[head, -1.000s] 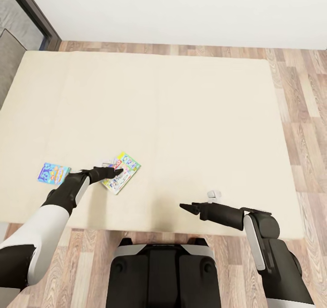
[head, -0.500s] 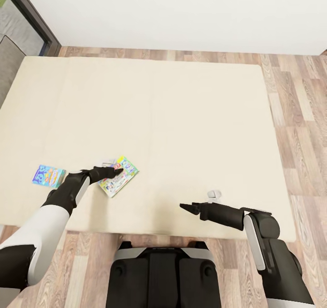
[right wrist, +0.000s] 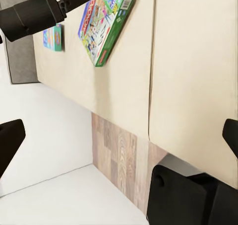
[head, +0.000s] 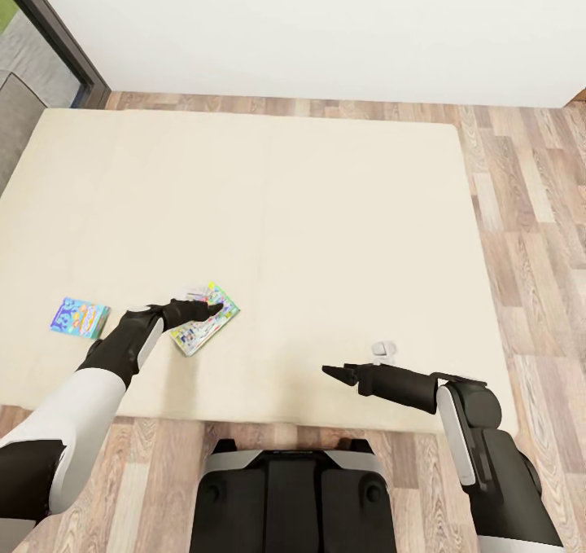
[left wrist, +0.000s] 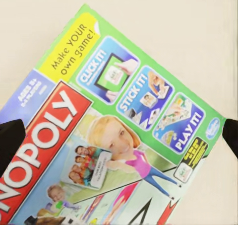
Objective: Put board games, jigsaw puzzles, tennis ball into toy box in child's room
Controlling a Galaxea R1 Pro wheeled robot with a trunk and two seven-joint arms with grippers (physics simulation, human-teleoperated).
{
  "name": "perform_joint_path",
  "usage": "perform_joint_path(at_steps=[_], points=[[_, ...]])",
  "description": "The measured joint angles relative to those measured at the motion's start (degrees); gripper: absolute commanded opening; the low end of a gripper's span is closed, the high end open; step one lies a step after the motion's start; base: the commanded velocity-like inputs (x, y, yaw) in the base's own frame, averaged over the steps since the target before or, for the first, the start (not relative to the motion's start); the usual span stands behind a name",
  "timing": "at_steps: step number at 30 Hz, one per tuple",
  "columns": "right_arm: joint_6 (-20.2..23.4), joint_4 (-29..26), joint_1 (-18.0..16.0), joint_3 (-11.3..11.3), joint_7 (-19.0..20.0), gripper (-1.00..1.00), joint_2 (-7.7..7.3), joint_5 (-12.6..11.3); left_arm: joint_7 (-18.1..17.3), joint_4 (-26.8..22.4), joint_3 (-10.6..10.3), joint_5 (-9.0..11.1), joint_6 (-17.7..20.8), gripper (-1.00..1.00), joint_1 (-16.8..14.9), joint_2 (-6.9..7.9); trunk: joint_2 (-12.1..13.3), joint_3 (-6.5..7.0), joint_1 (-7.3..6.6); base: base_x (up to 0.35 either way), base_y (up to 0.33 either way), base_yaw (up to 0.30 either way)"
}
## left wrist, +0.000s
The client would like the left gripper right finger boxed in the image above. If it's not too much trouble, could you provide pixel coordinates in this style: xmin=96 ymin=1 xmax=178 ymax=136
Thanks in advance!
xmin=222 ymin=118 xmax=238 ymax=159

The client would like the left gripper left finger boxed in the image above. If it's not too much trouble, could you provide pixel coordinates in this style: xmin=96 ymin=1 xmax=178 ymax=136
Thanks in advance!
xmin=0 ymin=119 xmax=26 ymax=178

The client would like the board game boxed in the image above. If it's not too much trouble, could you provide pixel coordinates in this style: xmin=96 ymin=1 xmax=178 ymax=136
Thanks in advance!
xmin=0 ymin=3 xmax=226 ymax=225

